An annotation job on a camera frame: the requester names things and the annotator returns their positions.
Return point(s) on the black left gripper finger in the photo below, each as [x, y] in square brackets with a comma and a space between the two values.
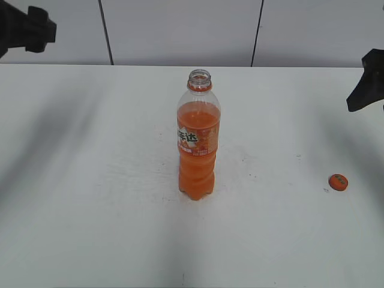
[40, 30]

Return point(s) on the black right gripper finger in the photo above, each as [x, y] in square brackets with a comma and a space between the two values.
[370, 87]

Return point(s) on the orange bottle cap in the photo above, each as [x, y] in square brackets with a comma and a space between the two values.
[338, 182]

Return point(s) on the orange soda plastic bottle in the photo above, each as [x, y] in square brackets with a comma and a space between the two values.
[198, 124]

